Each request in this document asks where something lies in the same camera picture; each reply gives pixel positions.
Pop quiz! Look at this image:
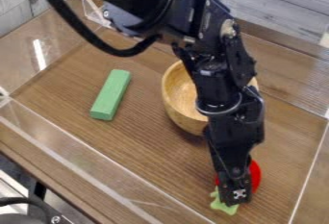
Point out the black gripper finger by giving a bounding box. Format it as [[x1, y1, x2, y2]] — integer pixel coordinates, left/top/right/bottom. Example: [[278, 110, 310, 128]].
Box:
[[227, 170, 252, 204], [217, 171, 233, 207]]

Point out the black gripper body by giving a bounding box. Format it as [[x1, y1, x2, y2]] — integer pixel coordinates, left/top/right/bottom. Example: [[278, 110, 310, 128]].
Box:
[[203, 96, 265, 177]]

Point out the red plush tomato toy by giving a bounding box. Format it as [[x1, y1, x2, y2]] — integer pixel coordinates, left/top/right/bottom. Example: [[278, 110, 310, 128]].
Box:
[[210, 161, 262, 215]]

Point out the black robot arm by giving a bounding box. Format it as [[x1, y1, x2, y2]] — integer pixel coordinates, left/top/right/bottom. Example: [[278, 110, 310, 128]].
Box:
[[94, 0, 265, 206]]

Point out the wooden bowl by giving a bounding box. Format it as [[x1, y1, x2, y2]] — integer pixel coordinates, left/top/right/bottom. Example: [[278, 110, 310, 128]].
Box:
[[161, 60, 260, 137]]

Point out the green rectangular block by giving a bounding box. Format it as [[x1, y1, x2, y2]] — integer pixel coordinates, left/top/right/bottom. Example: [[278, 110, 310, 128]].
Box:
[[90, 69, 131, 120]]

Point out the clear acrylic tray wall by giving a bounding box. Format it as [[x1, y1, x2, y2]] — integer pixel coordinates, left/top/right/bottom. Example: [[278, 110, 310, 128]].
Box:
[[0, 87, 214, 224]]

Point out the black table frame bracket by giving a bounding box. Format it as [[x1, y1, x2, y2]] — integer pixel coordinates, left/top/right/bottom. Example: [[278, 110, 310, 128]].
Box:
[[27, 181, 75, 224]]

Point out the black cable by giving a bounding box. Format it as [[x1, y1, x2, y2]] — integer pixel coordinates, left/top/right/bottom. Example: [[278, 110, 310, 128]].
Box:
[[26, 0, 162, 58]]

